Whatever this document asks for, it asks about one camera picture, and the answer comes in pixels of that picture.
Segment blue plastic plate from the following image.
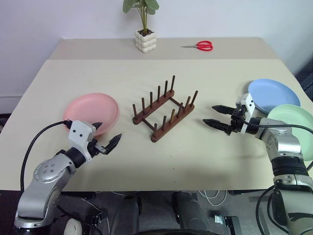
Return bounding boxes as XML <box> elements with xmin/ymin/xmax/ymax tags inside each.
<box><xmin>248</xmin><ymin>78</ymin><xmax>301</xmax><ymax>116</ymax></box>

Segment brown wooden dish rack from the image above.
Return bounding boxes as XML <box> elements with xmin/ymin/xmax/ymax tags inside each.
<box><xmin>132</xmin><ymin>75</ymin><xmax>199</xmax><ymax>143</ymax></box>

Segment pink plastic plate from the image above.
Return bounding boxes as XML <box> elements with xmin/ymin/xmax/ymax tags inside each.
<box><xmin>63</xmin><ymin>93</ymin><xmax>120</xmax><ymax>137</ymax></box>

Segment dark rounded shape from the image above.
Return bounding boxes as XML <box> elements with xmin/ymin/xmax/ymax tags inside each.
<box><xmin>172</xmin><ymin>190</ymin><xmax>214</xmax><ymax>231</ymax></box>

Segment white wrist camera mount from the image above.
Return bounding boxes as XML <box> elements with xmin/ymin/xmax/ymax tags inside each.
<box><xmin>235</xmin><ymin>93</ymin><xmax>255</xmax><ymax>135</ymax></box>
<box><xmin>67</xmin><ymin>119</ymin><xmax>97</xmax><ymax>162</ymax></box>

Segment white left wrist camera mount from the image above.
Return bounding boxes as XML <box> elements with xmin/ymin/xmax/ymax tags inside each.
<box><xmin>67</xmin><ymin>119</ymin><xmax>97</xmax><ymax>162</ymax></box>

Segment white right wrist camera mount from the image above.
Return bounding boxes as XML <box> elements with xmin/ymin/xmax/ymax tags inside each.
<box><xmin>235</xmin><ymin>93</ymin><xmax>255</xmax><ymax>135</ymax></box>

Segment green leafy plant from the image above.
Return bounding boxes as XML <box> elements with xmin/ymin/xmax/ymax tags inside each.
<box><xmin>122</xmin><ymin>0</ymin><xmax>160</xmax><ymax>35</ymax></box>

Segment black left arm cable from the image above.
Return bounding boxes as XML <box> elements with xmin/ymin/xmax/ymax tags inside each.
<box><xmin>20</xmin><ymin>119</ymin><xmax>72</xmax><ymax>192</ymax></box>

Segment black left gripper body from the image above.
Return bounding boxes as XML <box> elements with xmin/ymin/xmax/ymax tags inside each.
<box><xmin>89</xmin><ymin>138</ymin><xmax>110</xmax><ymax>157</ymax></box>

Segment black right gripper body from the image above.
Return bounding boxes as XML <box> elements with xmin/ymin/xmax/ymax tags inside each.
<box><xmin>224</xmin><ymin>107</ymin><xmax>246</xmax><ymax>137</ymax></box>

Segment green plastic plate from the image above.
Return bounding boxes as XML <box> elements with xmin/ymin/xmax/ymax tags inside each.
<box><xmin>266</xmin><ymin>104</ymin><xmax>313</xmax><ymax>162</ymax></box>

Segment black metal stand frame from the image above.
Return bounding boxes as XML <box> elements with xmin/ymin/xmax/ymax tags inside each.
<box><xmin>57</xmin><ymin>190</ymin><xmax>108</xmax><ymax>235</ymax></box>

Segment white bubble plant pot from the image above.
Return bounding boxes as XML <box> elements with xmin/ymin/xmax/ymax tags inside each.
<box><xmin>134</xmin><ymin>28</ymin><xmax>157</xmax><ymax>53</ymax></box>

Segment black metal bracket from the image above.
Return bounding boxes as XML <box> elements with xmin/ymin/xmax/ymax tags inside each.
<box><xmin>214</xmin><ymin>214</ymin><xmax>240</xmax><ymax>235</ymax></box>

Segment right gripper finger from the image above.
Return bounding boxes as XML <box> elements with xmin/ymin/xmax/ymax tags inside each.
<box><xmin>211</xmin><ymin>105</ymin><xmax>236</xmax><ymax>116</ymax></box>
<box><xmin>202</xmin><ymin>118</ymin><xmax>232</xmax><ymax>135</ymax></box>

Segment thin white cable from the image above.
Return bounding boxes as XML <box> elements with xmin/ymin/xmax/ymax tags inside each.
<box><xmin>198</xmin><ymin>189</ymin><xmax>228</xmax><ymax>206</ymax></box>

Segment red handled scissors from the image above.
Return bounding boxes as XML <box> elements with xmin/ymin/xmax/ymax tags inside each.
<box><xmin>180</xmin><ymin>40</ymin><xmax>214</xmax><ymax>52</ymax></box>

